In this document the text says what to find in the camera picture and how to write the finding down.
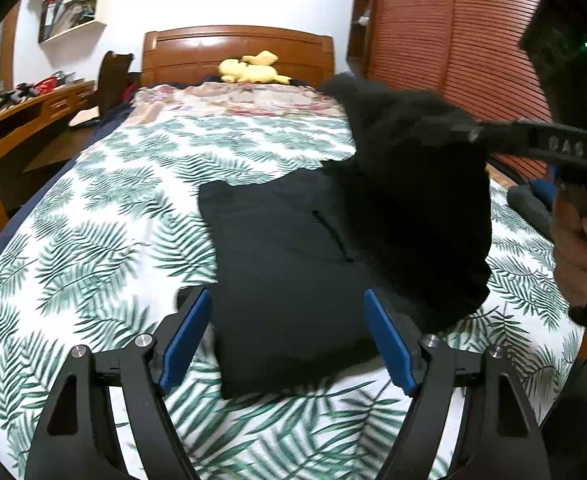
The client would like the wooden desk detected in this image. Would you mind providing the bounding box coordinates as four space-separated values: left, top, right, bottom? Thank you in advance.
0 79 98 257

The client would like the floral quilt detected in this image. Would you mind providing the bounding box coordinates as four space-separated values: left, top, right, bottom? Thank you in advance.
123 82 347 123

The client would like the wooden headboard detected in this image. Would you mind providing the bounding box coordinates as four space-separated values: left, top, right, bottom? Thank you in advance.
140 25 335 88

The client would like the wooden slatted wardrobe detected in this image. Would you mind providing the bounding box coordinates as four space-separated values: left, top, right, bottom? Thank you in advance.
346 0 557 173

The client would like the white wall shelf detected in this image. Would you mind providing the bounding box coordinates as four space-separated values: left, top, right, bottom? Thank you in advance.
28 0 119 44

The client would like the dark wooden chair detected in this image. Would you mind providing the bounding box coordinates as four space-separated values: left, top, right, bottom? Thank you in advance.
68 51 140 129

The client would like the yellow plush toy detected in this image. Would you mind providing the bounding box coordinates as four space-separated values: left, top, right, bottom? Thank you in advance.
218 51 292 84

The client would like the black garment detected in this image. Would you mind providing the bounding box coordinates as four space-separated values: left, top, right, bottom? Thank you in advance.
176 72 494 401

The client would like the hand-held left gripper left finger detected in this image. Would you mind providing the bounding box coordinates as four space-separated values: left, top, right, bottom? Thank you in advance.
23 287 213 480

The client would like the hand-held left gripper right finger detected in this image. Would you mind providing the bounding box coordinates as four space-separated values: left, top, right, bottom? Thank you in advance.
363 290 544 480

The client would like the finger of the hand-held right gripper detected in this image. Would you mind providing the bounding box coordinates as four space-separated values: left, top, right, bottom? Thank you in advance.
448 117 531 153

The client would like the bed with leaf-print cover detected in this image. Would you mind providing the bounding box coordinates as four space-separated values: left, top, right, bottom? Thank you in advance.
0 115 587 480

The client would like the person's right hand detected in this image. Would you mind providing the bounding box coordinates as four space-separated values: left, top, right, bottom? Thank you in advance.
548 200 587 311

